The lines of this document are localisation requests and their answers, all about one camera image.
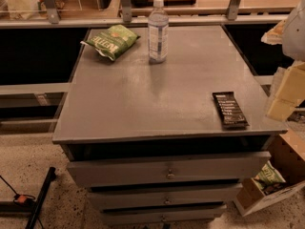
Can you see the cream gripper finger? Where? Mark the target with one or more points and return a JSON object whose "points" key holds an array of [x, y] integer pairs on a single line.
{"points": [[287, 91], [274, 35]]}

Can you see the black rxbar chocolate bar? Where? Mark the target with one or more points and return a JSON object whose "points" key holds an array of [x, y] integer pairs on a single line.
{"points": [[229, 111]]}

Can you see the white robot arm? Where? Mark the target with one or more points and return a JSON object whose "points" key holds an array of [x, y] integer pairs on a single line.
{"points": [[290, 33]]}

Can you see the clear plastic water bottle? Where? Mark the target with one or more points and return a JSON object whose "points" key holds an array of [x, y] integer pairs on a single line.
{"points": [[158, 24]]}

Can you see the cardboard box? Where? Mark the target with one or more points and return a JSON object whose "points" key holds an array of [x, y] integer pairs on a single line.
{"points": [[288, 157]]}

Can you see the green chips bag in box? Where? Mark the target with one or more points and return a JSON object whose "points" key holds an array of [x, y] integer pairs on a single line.
{"points": [[269, 180]]}

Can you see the grey drawer cabinet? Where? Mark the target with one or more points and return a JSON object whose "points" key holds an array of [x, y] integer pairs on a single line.
{"points": [[146, 141]]}

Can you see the green kettle chips bag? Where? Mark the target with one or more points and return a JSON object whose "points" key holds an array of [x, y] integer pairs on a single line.
{"points": [[112, 42]]}

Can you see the black stand leg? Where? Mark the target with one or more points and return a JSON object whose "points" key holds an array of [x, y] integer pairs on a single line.
{"points": [[35, 212]]}

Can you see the orange cable clip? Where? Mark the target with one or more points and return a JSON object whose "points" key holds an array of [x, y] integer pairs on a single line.
{"points": [[24, 200]]}

